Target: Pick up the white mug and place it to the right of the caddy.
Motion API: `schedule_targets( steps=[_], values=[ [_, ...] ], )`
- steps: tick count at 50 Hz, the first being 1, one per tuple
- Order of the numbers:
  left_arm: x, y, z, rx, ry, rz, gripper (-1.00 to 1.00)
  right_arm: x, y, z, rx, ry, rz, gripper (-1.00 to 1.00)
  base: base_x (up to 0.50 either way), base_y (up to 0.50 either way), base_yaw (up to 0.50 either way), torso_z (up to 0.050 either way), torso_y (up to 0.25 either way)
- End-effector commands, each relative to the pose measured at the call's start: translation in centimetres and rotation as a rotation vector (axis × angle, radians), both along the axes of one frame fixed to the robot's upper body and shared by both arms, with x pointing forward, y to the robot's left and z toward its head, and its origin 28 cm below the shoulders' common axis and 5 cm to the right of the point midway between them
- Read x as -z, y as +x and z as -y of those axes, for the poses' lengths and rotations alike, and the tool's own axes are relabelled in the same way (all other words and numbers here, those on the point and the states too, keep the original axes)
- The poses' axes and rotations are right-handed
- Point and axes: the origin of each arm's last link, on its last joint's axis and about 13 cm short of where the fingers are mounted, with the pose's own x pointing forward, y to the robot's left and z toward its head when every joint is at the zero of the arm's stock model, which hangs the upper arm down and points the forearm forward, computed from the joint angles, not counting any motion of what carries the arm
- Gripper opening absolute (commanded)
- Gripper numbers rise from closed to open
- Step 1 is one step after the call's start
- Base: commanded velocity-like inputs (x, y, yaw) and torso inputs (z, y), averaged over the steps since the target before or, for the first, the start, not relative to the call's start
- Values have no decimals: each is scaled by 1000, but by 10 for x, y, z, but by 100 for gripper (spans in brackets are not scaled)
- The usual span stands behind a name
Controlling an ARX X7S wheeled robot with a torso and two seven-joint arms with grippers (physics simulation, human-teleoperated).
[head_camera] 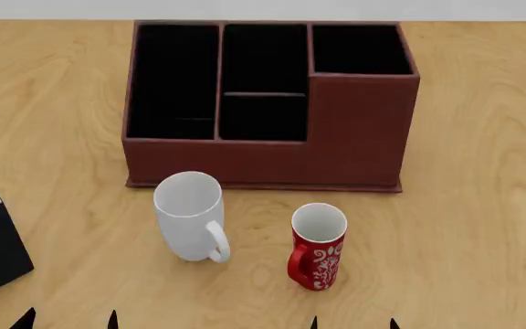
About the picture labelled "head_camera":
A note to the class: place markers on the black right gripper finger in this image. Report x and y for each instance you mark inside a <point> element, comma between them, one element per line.
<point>314,323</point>
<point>395,325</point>

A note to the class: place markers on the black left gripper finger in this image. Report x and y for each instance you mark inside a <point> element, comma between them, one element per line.
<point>24,321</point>
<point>113,321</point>

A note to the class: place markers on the white ceramic mug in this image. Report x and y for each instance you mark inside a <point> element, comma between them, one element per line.
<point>190,226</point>

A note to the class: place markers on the red patterned mug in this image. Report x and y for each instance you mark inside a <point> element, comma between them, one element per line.
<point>322,264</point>

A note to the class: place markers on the dark red compartment caddy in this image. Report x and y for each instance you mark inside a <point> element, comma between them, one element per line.
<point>359,137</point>

